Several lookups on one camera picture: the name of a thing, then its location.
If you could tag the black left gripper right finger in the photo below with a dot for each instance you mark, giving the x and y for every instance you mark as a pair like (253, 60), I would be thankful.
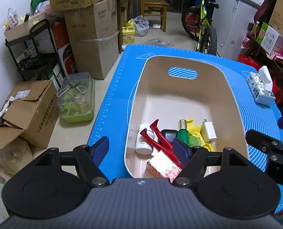
(226, 182)

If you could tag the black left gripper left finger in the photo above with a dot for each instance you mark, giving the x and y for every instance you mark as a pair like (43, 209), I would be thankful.
(56, 182)

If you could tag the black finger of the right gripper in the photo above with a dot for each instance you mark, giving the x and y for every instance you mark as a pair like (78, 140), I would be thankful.
(274, 151)

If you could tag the beige plastic storage bin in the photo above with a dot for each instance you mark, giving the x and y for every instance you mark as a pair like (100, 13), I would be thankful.
(173, 88)

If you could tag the brown paper sack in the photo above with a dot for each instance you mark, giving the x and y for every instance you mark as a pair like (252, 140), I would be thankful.
(15, 156)

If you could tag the white charger plug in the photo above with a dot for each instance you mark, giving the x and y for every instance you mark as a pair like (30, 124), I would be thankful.
(208, 132)

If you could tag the open cardboard box on floor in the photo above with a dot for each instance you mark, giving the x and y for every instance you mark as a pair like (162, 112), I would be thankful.
(32, 115)

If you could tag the yellow toy block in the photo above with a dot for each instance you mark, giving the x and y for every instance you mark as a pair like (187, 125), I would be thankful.
(195, 131)

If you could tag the red plastic tongs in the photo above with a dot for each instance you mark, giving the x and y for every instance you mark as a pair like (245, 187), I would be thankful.
(164, 144)

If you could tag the green bottle with metal cap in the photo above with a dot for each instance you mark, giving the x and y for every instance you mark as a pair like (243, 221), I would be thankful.
(185, 136)

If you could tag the white tissue pack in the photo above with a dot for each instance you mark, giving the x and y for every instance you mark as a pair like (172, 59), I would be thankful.
(261, 86)

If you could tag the red patterned box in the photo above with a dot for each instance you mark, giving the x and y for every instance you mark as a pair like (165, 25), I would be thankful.
(160, 166)

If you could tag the black small case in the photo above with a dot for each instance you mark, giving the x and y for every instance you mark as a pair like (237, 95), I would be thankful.
(169, 134)

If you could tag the green clear lidded container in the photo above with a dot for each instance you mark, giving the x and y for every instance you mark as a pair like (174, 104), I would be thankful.
(76, 98)

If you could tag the blue silicone baking mat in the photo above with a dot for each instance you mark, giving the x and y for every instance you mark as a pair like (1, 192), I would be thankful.
(114, 114)

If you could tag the white cylindrical bottle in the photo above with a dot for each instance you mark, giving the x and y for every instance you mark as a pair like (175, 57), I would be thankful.
(142, 146)

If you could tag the green white carton box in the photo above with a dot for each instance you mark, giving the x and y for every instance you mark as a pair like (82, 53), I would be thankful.
(267, 38)

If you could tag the black metal shelf rack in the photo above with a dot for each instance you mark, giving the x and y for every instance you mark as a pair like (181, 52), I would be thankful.
(36, 56)

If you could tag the white chest freezer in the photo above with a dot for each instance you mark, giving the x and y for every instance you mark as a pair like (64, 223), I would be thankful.
(231, 22)

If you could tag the green black bicycle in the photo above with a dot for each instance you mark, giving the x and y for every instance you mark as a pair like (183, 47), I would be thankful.
(196, 18)

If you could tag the large taped cardboard box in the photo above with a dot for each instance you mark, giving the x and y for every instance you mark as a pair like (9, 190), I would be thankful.
(93, 34)

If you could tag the yellow plastic jug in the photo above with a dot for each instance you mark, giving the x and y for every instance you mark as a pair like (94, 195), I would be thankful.
(128, 33)

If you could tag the wooden chair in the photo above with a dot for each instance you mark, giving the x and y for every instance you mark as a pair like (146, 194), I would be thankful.
(155, 8)

